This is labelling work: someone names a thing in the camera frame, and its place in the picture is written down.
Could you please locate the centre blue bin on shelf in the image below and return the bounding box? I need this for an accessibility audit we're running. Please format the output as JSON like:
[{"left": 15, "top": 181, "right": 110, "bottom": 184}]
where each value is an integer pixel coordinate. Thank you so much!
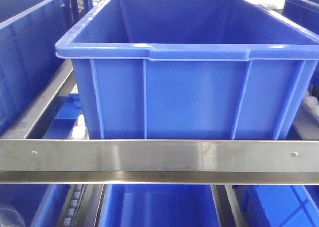
[{"left": 56, "top": 0, "right": 319, "bottom": 140}]

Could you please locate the left steel flow shelf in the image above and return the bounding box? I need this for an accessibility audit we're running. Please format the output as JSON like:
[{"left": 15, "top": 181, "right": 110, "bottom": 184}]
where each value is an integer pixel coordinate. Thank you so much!
[{"left": 0, "top": 61, "right": 319, "bottom": 227}]

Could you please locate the blue bin below centre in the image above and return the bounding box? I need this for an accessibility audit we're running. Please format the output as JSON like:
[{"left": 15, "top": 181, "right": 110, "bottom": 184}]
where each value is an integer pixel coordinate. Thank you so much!
[{"left": 98, "top": 184, "right": 220, "bottom": 227}]

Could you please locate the blue bin below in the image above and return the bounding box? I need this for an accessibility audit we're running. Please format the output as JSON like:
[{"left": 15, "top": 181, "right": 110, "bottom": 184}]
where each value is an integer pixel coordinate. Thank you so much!
[
  {"left": 98, "top": 184, "right": 220, "bottom": 227},
  {"left": 0, "top": 184, "right": 70, "bottom": 227},
  {"left": 233, "top": 185, "right": 319, "bottom": 227}
]

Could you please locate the blue bin below right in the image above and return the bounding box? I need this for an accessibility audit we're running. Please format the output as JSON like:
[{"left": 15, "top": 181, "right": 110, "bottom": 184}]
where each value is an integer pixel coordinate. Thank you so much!
[{"left": 233, "top": 185, "right": 319, "bottom": 227}]

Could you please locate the left neighbour blue bin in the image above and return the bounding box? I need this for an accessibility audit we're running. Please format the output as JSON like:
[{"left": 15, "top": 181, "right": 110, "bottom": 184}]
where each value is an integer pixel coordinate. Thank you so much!
[{"left": 0, "top": 0, "right": 69, "bottom": 137}]

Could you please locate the neighbour blue bin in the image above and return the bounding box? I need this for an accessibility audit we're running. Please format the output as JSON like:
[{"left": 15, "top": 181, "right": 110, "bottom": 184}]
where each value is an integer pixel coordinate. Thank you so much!
[
  {"left": 0, "top": 0, "right": 69, "bottom": 137},
  {"left": 282, "top": 0, "right": 319, "bottom": 35}
]

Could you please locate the blue bin below left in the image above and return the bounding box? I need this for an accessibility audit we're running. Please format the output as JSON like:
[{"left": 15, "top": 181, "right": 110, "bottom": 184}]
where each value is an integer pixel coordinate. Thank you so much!
[{"left": 0, "top": 184, "right": 70, "bottom": 227}]

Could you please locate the right neighbour blue bin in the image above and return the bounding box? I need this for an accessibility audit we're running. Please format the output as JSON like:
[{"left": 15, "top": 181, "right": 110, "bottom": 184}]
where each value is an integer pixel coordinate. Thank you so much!
[{"left": 282, "top": 0, "right": 319, "bottom": 35}]

